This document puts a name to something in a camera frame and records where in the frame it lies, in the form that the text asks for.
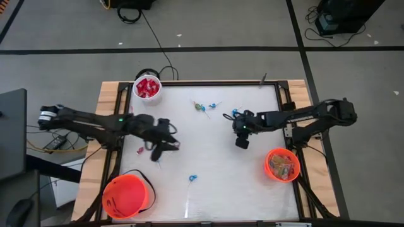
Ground white work surface sheet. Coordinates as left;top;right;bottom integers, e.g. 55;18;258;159
121;84;300;221

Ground black frame strut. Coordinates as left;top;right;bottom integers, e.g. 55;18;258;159
74;176;110;223
296;151;337;220

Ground small orange halloween bucket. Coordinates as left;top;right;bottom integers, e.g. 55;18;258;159
264;147;301;183

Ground long black cable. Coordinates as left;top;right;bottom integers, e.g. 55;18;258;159
140;9;180;81

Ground large black equipment case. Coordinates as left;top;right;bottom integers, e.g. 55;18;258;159
314;0;386;36

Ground dark grey monitor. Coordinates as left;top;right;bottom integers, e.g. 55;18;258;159
0;88;28;181

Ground black computer mouse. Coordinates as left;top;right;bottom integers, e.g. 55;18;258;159
5;198;34;227

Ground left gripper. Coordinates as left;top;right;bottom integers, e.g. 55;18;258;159
141;117;181;153

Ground tangled black cables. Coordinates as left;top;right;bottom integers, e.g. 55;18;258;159
304;5;367;48

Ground black power cable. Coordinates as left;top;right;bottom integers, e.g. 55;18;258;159
26;124;86;151

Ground white plastic bucket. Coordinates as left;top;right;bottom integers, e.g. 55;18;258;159
133;74;163;106

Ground white cabinet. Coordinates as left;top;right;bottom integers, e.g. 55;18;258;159
49;157;86;209

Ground large orange halloween bucket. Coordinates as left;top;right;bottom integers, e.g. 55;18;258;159
102;169;157;221

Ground black desk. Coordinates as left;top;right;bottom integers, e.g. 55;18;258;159
0;154;82;227

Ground black equipment box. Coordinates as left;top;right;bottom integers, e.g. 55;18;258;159
109;0;157;10

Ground coiled black cable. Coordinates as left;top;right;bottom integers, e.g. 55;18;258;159
116;4;143;25

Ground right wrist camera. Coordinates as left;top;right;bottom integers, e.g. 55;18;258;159
234;133;251;150

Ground black power adapter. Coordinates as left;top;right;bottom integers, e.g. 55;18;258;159
43;134;68;151

